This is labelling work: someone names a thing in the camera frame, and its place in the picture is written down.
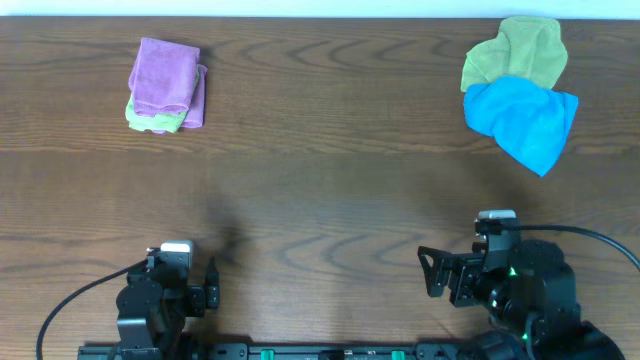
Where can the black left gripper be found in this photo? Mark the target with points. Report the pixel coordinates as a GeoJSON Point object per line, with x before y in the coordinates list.
{"type": "Point", "coordinates": [212, 296]}

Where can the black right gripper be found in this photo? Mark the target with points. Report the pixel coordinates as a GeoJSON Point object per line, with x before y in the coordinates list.
{"type": "Point", "coordinates": [456, 280]}

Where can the purple microfiber cloth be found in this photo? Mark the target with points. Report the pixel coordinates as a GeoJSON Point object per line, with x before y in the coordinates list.
{"type": "Point", "coordinates": [164, 77]}

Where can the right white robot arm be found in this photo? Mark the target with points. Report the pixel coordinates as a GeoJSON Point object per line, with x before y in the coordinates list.
{"type": "Point", "coordinates": [530, 294]}

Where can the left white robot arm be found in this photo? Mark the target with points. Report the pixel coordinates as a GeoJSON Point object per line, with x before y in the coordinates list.
{"type": "Point", "coordinates": [154, 306]}

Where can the blue microfiber cloth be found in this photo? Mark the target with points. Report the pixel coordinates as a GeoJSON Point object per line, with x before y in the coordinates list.
{"type": "Point", "coordinates": [530, 123]}

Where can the folded purple cloth under green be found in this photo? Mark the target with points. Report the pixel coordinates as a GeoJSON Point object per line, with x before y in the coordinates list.
{"type": "Point", "coordinates": [194, 117]}

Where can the crumpled green microfiber cloth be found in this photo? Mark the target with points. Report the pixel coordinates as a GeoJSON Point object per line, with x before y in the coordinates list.
{"type": "Point", "coordinates": [525, 46]}

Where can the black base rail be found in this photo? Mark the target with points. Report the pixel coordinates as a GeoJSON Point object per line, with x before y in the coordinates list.
{"type": "Point", "coordinates": [241, 351]}

